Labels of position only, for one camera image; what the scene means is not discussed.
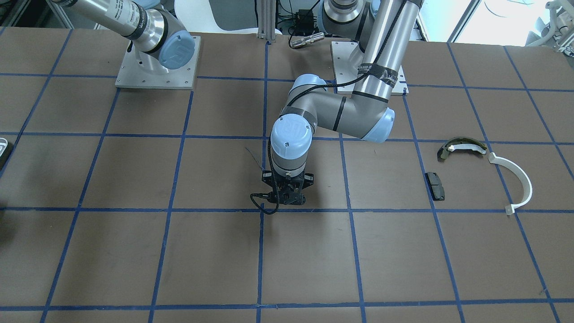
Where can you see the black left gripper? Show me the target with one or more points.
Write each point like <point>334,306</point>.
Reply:
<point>308,178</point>

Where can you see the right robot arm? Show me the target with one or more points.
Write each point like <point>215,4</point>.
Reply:
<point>151,28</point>

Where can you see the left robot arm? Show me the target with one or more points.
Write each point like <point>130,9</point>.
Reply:
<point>358,108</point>

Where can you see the black brake pad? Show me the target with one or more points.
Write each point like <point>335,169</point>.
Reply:
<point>435,186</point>

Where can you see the olive brake shoe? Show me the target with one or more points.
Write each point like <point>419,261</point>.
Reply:
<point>460,143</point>

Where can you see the white chair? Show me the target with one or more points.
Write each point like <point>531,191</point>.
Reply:
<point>218,16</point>

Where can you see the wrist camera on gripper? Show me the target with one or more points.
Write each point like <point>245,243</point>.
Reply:
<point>287,197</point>

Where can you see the aluminium frame post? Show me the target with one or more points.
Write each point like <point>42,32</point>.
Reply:
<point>266,17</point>

